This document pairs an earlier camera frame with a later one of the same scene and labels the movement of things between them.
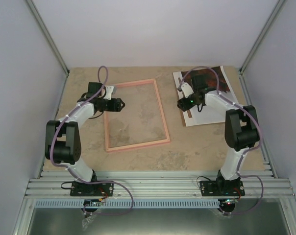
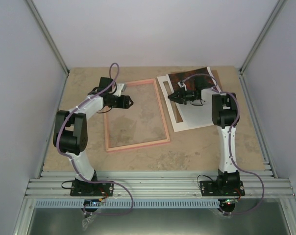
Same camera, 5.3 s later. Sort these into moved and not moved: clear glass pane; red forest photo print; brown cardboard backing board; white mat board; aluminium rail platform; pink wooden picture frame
Moved: brown cardboard backing board; red forest photo print; white mat board
Not moved: pink wooden picture frame; clear glass pane; aluminium rail platform
